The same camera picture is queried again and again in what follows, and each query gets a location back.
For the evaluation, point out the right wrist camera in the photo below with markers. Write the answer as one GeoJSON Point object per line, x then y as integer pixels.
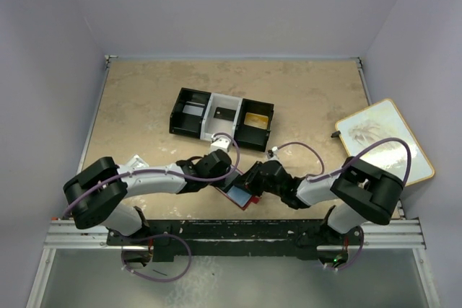
{"type": "Point", "coordinates": [271, 153]}

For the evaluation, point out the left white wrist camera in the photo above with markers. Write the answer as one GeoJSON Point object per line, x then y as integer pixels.
{"type": "Point", "coordinates": [220, 142]}

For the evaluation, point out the white card in tray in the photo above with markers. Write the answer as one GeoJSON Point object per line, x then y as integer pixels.
{"type": "Point", "coordinates": [193, 110]}

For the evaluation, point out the black card in tray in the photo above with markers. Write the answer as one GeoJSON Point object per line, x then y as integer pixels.
{"type": "Point", "coordinates": [223, 113]}

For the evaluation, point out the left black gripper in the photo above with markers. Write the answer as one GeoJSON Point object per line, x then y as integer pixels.
{"type": "Point", "coordinates": [212, 183]}

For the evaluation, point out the red leather card holder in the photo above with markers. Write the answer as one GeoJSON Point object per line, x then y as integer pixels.
{"type": "Point", "coordinates": [242, 199]}

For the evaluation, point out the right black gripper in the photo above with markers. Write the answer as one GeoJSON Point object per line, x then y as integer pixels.
{"type": "Point", "coordinates": [247, 181]}

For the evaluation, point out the small printed plastic packet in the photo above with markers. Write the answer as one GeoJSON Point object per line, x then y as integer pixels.
{"type": "Point", "coordinates": [136, 162]}

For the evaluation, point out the aluminium frame rail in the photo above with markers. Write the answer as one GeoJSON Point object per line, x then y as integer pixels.
{"type": "Point", "coordinates": [79, 269]}

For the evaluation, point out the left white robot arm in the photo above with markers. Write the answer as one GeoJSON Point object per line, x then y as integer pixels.
{"type": "Point", "coordinates": [95, 195]}

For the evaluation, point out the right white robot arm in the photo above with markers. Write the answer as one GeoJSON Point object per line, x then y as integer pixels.
{"type": "Point", "coordinates": [367, 192]}

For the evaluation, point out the black white three-compartment tray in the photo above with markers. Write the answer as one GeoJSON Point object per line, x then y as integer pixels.
{"type": "Point", "coordinates": [206, 126]}

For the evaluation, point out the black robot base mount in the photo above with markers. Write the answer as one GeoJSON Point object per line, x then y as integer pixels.
{"type": "Point", "coordinates": [305, 239]}

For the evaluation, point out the gold card in tray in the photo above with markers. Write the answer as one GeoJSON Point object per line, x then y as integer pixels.
{"type": "Point", "coordinates": [256, 120]}

